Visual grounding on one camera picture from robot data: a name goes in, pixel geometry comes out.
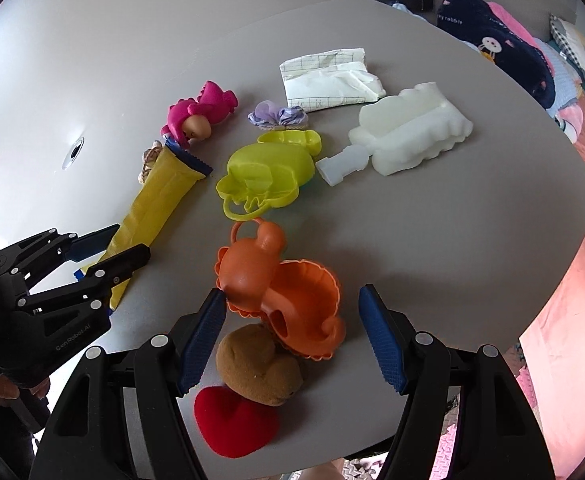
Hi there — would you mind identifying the white plastic train mould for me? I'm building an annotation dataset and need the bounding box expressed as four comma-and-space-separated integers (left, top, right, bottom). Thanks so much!
347, 81, 474, 176

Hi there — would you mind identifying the pink bed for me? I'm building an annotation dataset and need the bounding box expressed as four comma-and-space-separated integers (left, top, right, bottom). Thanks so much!
519, 92, 585, 461

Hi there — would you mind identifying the purple hair scrunchie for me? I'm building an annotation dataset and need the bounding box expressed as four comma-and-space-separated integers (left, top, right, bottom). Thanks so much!
248, 101, 309, 128

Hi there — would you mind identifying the navy printed blanket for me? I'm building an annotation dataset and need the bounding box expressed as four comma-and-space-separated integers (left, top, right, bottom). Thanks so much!
435, 0, 557, 109

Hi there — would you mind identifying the orange plastic mouse case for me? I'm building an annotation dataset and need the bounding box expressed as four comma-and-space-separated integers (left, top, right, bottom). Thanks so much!
213, 217, 347, 362

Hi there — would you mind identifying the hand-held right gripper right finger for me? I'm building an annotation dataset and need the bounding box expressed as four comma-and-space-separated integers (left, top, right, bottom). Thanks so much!
357, 284, 555, 480

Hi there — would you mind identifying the beige braided ornament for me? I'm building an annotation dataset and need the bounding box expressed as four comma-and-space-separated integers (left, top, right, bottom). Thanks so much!
139, 141, 166, 186

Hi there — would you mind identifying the pink fleece blanket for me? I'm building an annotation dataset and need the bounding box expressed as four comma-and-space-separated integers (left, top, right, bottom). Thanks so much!
487, 1, 555, 78

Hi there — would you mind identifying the grey yellow patterned pillow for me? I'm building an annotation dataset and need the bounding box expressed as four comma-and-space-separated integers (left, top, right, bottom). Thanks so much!
549, 12, 585, 86

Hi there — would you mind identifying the light blue blanket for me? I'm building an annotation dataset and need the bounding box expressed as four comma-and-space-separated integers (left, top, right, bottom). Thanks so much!
537, 37, 585, 121

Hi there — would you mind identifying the white pink cartoon blanket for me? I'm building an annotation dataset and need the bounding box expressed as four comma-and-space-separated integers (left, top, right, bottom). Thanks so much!
555, 105, 585, 143

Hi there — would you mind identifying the pink dinosaur costume doll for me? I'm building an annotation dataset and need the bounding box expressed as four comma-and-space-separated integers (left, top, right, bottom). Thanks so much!
161, 80, 238, 150

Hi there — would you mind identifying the yellow-green plastic mouse case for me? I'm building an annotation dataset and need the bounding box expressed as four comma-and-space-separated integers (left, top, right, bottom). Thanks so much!
216, 129, 323, 222

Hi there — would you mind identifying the white paper package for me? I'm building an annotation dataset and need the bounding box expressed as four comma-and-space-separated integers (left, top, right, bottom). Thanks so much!
279, 46, 387, 113

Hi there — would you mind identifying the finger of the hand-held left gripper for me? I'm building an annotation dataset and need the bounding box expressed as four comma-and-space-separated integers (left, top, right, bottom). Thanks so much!
16, 243, 152, 313
0, 224, 120, 288

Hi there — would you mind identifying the small white foam piece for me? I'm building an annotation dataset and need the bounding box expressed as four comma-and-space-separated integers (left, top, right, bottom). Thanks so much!
315, 144, 370, 187

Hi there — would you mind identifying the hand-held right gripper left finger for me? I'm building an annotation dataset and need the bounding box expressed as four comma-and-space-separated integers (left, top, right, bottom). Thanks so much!
30, 287, 228, 480

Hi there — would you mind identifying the pale blue cloth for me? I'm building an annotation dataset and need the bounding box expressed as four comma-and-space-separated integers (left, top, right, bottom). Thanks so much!
391, 2, 425, 22

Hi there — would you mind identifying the yellow pouch with blue edges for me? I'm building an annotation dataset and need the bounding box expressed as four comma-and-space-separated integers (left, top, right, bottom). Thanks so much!
75, 140, 214, 311

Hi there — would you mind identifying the red plush heart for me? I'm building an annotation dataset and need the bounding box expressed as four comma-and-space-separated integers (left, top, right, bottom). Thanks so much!
194, 385, 280, 458

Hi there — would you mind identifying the round metal wall fitting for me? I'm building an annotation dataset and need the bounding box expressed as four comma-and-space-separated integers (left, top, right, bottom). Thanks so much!
62, 136, 86, 170

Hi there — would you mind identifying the person's leg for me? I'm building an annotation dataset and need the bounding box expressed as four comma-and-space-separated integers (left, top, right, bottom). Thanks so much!
292, 457, 345, 480

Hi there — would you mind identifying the brown plush toy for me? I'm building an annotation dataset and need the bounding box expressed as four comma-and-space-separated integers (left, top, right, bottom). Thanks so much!
216, 324, 304, 407

